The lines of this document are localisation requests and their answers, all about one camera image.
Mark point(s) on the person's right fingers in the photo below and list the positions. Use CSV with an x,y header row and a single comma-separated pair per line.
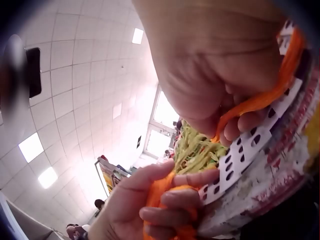
x,y
243,120

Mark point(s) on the person's left thumb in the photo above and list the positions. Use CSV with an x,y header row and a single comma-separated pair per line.
x,y
197,178

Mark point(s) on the square ceiling lamp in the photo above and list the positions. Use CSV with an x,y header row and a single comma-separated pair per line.
x,y
47,177
31,147
137,35

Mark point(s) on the white perforated card strip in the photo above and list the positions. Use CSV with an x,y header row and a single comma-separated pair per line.
x,y
250,142

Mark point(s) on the red and white round drum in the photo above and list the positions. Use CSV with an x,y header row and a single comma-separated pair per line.
x,y
275,187

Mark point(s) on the window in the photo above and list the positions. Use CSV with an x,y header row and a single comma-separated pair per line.
x,y
160,130

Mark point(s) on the person's right hand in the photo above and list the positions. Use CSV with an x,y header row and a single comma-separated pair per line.
x,y
207,50

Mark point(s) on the person's left fingers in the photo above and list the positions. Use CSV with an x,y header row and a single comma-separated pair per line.
x,y
172,215

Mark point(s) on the colourful poster board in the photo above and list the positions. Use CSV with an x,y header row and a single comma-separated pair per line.
x,y
108,175

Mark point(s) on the person's left hand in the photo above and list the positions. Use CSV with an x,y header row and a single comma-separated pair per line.
x,y
122,207

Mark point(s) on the small black wall sign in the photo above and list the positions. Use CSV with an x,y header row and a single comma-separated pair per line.
x,y
139,141

